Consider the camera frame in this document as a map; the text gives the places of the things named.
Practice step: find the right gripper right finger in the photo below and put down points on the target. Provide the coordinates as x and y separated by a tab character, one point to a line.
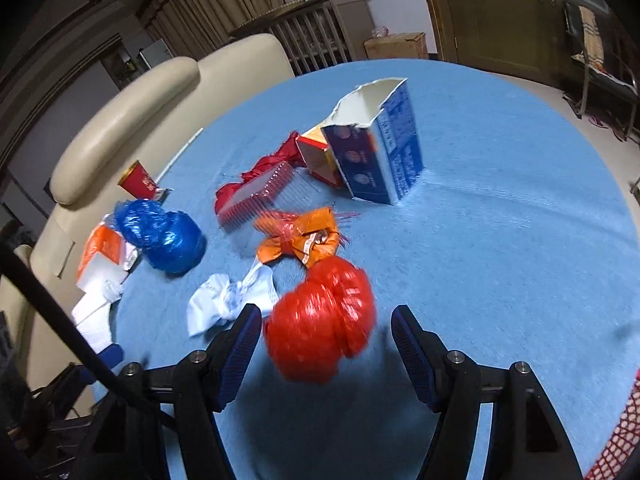
527	439

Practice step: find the red crumpled plastic bag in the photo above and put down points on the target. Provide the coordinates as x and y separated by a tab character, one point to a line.
288	152

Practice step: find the metal frame chair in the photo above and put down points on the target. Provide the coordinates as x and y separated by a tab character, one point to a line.
596	49

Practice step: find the red mesh trash basket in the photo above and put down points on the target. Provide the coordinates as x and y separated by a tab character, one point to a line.
624	440

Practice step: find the orange snack wrapper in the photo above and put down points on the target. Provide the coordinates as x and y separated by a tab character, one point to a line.
310	236

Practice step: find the wooden slatted cabinet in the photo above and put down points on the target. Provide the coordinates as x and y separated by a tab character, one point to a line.
315	34

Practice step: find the light blue tissue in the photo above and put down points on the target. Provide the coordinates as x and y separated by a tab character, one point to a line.
219	301

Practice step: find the clear plastic container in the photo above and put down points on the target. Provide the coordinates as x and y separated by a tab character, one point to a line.
282	189

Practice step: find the blue white torn carton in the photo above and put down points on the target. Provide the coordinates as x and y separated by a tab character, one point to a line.
373	136

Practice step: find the orange white small box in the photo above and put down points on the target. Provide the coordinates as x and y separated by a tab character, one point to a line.
318	157

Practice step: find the blue tablecloth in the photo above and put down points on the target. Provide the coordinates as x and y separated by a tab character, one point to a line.
515	244

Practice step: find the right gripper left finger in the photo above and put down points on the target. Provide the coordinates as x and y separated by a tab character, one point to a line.
125	443

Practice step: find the blue plastic bag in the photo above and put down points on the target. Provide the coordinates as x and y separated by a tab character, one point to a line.
170	241

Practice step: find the brown wooden glass door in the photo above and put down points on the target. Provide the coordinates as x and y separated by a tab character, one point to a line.
520	38

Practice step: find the orange white tissue pack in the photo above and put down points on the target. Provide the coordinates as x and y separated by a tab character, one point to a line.
106	260

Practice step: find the red plastic bag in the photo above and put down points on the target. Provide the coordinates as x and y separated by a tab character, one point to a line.
329	316
288	152

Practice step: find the red paper cup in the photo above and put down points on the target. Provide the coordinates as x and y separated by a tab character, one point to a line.
137	182

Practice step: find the white loose tissues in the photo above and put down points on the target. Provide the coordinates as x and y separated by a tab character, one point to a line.
91	314

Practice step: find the beige leather sofa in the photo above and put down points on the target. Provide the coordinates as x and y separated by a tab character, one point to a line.
151	120

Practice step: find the cardboard box on floor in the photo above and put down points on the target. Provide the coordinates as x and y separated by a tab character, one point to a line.
406	45

